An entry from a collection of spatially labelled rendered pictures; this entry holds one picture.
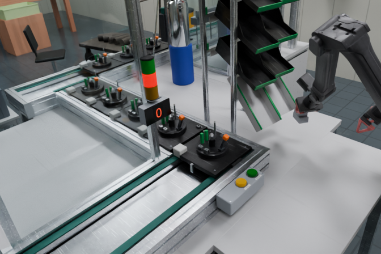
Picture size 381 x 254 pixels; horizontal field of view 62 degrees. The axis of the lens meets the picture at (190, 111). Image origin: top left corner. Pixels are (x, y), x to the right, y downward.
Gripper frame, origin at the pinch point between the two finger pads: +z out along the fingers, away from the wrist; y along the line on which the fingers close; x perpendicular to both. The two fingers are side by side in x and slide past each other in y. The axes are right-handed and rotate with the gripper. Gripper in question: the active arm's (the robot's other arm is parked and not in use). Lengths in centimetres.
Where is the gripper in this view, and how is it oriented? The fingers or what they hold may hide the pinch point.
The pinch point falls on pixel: (301, 109)
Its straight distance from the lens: 150.9
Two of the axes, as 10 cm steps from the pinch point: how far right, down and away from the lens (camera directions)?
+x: 1.8, 9.3, -3.2
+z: -0.6, 3.3, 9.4
